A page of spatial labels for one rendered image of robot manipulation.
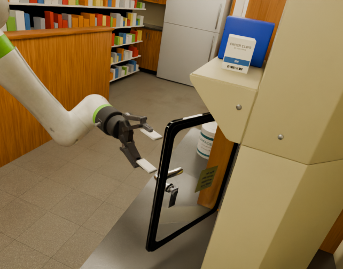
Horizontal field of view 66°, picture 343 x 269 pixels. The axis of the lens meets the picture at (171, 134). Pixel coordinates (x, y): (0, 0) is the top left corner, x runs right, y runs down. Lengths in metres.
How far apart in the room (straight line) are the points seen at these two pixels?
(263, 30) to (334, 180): 0.33
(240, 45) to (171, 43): 5.17
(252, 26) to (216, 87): 0.21
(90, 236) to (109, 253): 1.29
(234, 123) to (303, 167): 0.13
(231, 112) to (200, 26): 5.06
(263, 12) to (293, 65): 0.38
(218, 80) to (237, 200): 0.23
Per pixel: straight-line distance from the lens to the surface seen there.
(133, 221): 0.94
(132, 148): 0.87
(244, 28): 0.62
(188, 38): 5.56
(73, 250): 2.08
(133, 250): 0.86
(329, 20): 0.43
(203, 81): 0.45
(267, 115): 0.45
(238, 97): 0.45
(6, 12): 0.78
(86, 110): 0.99
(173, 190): 0.65
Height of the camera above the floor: 1.62
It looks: 27 degrees down
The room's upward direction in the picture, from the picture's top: 10 degrees clockwise
